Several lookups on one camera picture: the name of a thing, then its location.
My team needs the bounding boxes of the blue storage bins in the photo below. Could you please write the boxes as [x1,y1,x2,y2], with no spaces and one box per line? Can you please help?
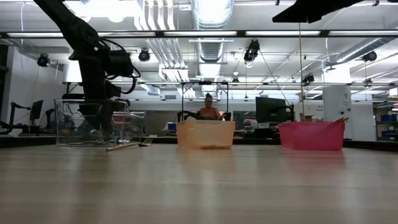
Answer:
[374,105,398,141]

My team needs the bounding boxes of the white pillar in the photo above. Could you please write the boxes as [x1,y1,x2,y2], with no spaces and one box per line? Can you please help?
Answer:
[322,85,353,141]

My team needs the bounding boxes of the silver ventilation duct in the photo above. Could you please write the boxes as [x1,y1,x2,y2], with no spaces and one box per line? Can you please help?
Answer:
[190,0,234,63]

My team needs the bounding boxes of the black aluminium table frame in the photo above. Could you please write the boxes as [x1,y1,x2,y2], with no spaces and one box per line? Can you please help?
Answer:
[0,135,398,152]

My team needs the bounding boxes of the black computer monitor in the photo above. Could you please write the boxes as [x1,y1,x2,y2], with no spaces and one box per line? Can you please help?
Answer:
[255,96,287,124]
[29,99,44,121]

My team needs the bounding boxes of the orange plastic bin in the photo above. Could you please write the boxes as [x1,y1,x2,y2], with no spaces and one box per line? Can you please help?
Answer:
[175,119,236,151]

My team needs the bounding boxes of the red plastic bin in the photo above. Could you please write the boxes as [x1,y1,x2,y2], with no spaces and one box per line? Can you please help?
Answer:
[278,121,346,152]

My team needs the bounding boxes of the black overhead beam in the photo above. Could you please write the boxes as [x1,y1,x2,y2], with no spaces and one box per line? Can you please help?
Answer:
[0,30,398,39]

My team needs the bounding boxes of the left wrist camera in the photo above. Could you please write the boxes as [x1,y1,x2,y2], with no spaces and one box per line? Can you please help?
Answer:
[107,51,135,78]

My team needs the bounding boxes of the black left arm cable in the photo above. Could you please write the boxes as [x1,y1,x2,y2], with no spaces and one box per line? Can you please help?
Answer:
[99,37,142,95]

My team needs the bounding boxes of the person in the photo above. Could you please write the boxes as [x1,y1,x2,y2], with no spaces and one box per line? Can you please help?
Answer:
[197,92,222,121]

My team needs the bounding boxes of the black hanging camera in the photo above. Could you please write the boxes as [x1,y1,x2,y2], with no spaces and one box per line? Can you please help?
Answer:
[243,39,261,62]

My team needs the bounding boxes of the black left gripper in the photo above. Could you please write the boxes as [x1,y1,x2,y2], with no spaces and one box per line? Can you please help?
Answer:
[62,77,130,131]

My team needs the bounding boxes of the clear plastic bin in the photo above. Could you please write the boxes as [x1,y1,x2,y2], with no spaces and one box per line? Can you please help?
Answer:
[53,98,147,147]

